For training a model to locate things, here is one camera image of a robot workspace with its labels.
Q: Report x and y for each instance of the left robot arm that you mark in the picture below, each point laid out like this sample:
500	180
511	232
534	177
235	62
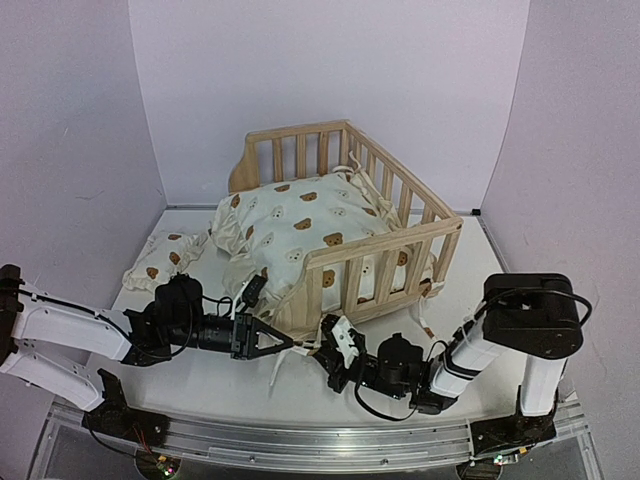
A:
172	323

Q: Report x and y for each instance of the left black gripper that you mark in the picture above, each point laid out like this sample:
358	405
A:
252	325

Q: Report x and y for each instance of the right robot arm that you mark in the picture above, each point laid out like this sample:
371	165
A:
536	314

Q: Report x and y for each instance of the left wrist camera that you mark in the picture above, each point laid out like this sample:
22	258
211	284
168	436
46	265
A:
248	295

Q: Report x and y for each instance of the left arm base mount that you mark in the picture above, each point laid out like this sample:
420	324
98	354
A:
114	417

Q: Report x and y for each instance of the aluminium front rail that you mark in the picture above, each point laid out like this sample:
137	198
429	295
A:
415	445

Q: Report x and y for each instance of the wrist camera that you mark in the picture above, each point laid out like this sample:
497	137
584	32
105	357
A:
342	336
248	295

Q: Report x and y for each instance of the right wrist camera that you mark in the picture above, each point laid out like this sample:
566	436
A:
342	336

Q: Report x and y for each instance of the bear print cushion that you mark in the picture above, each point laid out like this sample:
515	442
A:
269	231

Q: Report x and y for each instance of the small bear print pillow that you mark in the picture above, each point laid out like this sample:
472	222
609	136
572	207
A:
164	256

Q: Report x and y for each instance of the wooden pet bed frame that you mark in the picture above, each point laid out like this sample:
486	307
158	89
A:
415	258

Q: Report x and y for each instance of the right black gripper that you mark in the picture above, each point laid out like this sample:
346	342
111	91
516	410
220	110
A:
332	360

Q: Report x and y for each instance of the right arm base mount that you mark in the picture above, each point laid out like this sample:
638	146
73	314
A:
510	433

